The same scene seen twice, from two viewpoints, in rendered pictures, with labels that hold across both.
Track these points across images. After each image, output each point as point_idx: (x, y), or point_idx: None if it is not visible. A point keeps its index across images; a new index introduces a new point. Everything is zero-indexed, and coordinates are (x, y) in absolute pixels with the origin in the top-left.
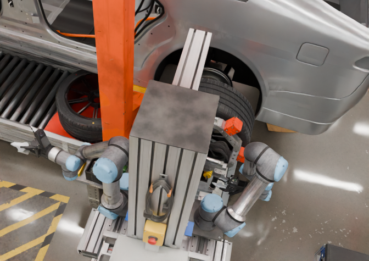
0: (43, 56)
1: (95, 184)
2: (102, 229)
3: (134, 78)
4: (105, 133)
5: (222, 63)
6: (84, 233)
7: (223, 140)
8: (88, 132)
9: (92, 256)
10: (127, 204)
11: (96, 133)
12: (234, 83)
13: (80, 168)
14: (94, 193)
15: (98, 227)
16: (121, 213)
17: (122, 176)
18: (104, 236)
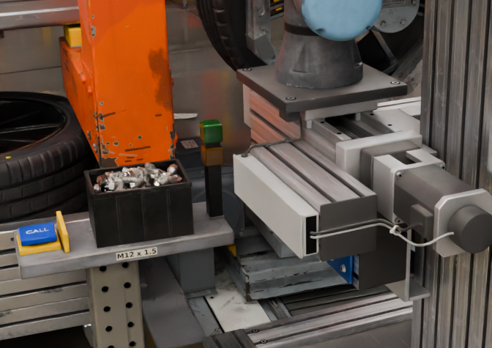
0: None
1: (135, 245)
2: (324, 162)
3: None
4: (103, 56)
5: (182, 120)
6: (278, 190)
7: (384, 36)
8: (1, 194)
9: (359, 239)
10: (349, 49)
11: (28, 193)
12: (239, 132)
13: (61, 226)
14: (127, 330)
15: (304, 163)
16: (345, 90)
17: None
18: (350, 160)
